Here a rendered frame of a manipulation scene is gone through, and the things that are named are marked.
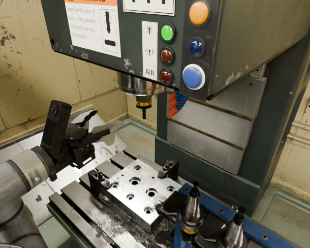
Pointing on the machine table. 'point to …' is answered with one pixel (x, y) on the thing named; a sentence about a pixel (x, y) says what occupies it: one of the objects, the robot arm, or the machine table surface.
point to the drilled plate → (110, 193)
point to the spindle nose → (137, 85)
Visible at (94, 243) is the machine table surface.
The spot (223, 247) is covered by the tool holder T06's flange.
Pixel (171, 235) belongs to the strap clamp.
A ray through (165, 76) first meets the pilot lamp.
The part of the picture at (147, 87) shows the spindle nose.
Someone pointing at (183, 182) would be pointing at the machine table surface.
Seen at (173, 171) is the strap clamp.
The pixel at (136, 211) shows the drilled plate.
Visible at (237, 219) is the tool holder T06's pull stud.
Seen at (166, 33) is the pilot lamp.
